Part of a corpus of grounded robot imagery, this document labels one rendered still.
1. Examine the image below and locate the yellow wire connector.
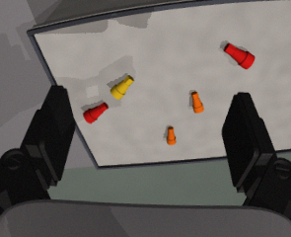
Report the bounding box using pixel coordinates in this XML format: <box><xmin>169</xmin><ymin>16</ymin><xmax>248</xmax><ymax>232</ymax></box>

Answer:
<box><xmin>110</xmin><ymin>75</ymin><xmax>134</xmax><ymax>100</ymax></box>

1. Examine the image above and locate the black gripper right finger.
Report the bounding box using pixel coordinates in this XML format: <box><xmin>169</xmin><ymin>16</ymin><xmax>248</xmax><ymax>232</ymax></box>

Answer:
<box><xmin>222</xmin><ymin>92</ymin><xmax>291</xmax><ymax>220</ymax></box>

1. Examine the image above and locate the grey rectangular box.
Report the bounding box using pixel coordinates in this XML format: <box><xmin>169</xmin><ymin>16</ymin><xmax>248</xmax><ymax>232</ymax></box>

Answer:
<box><xmin>26</xmin><ymin>0</ymin><xmax>291</xmax><ymax>170</ymax></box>

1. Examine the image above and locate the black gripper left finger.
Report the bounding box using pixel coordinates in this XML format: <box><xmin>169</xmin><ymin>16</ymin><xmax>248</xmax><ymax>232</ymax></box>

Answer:
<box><xmin>0</xmin><ymin>85</ymin><xmax>75</xmax><ymax>215</ymax></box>

